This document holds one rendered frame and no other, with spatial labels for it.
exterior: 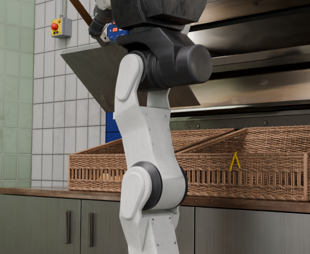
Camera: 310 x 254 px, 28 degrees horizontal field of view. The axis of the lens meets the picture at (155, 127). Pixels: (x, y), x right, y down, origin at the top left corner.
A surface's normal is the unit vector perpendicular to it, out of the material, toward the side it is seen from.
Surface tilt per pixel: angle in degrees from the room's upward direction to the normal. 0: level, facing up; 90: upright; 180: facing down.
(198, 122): 90
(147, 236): 90
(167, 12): 104
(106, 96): 140
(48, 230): 90
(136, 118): 113
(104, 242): 90
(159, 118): 74
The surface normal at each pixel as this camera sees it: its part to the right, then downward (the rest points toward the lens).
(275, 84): -0.64, -0.39
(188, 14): 0.67, 0.21
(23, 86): 0.73, -0.04
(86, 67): -0.44, 0.73
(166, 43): -0.67, -0.06
